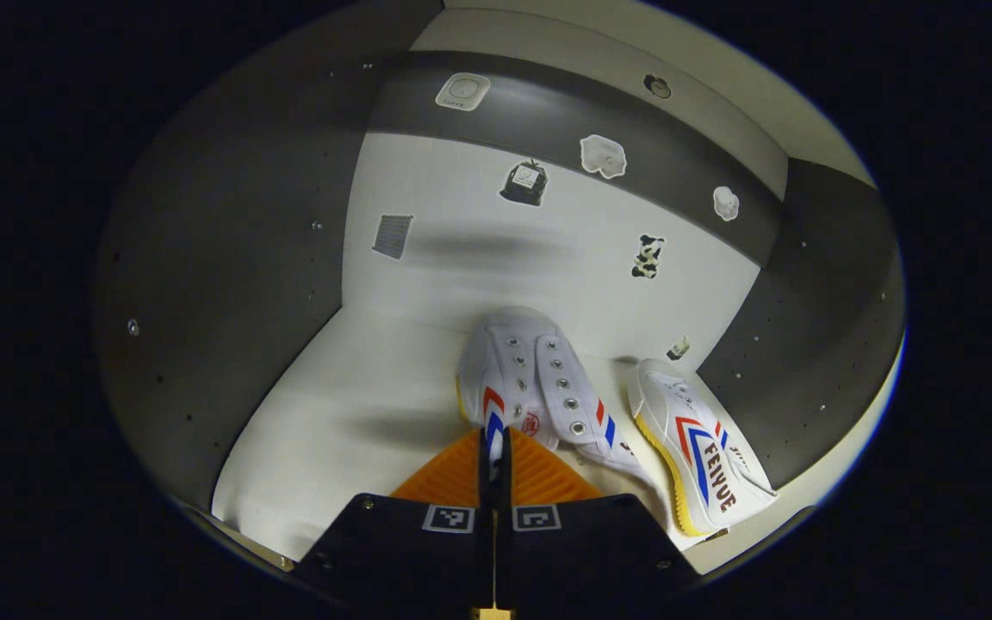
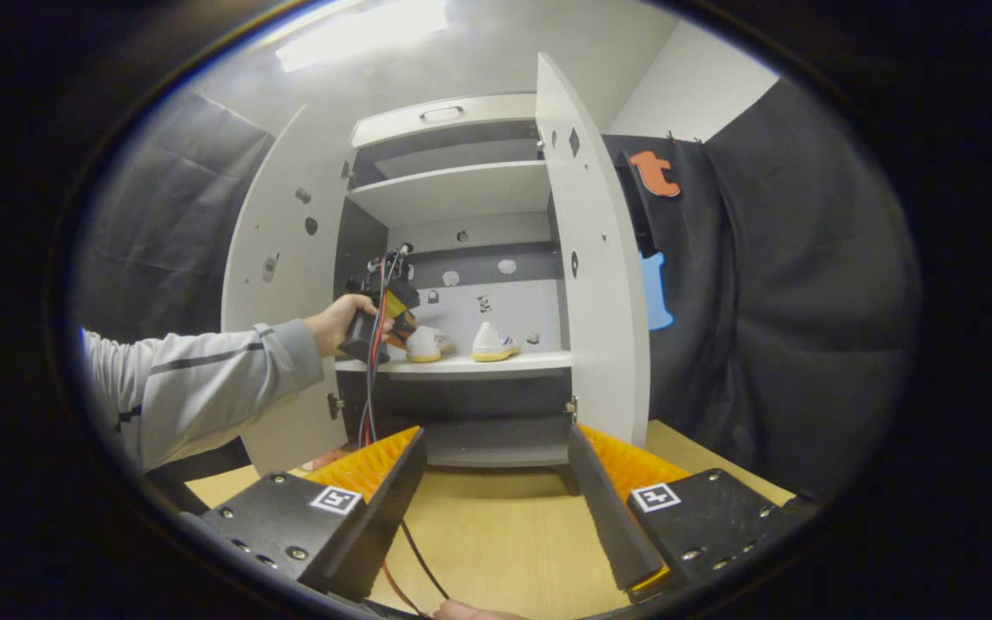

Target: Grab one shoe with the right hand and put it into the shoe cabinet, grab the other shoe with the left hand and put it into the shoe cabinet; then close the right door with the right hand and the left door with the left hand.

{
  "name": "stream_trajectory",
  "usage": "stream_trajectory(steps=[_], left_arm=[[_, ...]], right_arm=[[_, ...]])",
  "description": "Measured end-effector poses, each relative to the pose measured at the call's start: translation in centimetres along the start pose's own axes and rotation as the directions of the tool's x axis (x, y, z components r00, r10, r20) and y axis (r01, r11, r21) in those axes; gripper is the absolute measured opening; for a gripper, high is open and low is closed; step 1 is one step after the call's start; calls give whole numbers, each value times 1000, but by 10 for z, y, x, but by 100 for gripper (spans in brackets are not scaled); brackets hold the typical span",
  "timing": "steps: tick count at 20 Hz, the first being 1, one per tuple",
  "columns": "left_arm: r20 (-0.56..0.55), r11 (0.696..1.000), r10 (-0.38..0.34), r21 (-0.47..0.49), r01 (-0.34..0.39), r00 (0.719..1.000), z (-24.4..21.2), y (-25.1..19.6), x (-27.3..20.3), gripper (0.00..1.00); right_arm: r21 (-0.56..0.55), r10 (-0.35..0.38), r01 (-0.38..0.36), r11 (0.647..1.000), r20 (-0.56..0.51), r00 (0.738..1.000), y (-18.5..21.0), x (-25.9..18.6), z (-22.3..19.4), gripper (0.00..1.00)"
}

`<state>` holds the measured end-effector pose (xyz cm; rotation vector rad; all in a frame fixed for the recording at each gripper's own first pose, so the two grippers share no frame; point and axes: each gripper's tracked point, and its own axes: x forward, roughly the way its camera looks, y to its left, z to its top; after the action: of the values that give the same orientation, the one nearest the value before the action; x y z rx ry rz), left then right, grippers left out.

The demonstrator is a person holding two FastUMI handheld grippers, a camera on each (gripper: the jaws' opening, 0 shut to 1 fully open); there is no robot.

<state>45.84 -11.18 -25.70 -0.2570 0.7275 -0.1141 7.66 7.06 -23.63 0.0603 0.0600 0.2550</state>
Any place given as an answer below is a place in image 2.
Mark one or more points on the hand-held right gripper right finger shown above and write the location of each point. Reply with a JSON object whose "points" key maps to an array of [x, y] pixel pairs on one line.
{"points": [[608, 517]]}

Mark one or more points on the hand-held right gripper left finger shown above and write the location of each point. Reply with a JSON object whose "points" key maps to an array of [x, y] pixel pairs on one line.
{"points": [[388, 517]]}

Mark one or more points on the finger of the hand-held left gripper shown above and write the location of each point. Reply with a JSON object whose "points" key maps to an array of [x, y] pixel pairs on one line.
{"points": [[401, 320]]}

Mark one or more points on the white striped shoe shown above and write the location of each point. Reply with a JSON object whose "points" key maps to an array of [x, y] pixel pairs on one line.
{"points": [[424, 346], [492, 344]]}

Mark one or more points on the white shoe cabinet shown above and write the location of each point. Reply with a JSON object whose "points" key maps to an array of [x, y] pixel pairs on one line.
{"points": [[513, 314]]}

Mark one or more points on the white cabinet door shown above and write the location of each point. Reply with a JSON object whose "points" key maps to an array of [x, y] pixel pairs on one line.
{"points": [[599, 301], [281, 215]]}

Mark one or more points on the white cabinet shelf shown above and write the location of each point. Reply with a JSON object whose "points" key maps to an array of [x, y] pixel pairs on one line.
{"points": [[453, 194], [496, 366]]}

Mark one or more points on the pink and green packet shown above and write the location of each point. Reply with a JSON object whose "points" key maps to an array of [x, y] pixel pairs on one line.
{"points": [[324, 461]]}

